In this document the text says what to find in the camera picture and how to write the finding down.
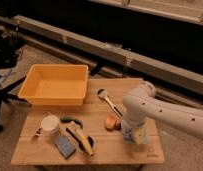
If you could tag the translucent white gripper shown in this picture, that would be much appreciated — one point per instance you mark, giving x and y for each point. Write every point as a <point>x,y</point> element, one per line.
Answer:
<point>137,132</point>

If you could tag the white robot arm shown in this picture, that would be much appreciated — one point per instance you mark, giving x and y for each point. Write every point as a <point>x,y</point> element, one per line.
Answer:
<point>140,103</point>

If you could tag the dark red grapes bunch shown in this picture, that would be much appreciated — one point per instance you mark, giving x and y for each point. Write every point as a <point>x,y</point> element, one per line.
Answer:
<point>118,125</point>

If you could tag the peach fruit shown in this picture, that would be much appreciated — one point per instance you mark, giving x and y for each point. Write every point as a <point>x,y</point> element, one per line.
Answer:
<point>110,123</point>

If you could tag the black round dish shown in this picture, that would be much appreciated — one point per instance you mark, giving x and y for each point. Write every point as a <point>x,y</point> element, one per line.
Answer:
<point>91,142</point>

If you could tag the wooden folding table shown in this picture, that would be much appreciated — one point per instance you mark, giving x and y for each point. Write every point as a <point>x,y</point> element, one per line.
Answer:
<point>108,148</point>

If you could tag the yellow banana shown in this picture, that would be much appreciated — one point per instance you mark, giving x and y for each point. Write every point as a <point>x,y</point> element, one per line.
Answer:
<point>84,142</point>

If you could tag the beige brush with black edge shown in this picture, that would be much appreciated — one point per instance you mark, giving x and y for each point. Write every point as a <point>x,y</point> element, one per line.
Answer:
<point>76,131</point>

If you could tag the green chili pepper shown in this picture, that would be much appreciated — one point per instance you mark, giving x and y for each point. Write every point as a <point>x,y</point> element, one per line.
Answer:
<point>70,119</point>

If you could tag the blue sponge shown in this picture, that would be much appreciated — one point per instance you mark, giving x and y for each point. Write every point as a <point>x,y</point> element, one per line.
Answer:
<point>64,146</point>

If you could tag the white round container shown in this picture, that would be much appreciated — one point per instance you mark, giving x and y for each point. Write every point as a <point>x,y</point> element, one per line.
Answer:
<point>50,124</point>

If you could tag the yellow plastic bin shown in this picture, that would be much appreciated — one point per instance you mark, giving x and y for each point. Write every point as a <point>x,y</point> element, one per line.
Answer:
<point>55,84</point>

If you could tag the black camera tripod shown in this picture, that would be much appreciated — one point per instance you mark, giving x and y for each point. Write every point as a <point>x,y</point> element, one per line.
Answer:
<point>8,59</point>

